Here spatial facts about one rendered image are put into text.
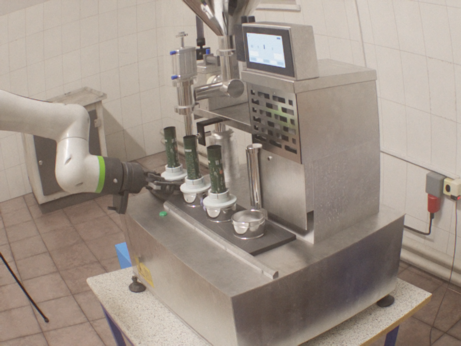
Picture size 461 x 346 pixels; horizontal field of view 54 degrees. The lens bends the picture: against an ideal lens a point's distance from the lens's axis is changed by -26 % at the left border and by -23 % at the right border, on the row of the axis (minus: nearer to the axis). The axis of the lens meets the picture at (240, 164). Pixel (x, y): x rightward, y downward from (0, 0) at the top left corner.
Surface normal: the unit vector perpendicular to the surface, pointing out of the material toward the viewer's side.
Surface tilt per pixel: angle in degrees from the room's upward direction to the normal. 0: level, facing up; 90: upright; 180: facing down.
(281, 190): 90
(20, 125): 124
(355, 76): 90
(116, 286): 0
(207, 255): 0
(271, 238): 0
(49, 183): 90
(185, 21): 90
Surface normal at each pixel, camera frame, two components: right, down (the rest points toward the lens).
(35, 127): 0.45, 0.65
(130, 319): -0.09, -0.94
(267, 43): -0.84, 0.25
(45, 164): 0.54, 0.24
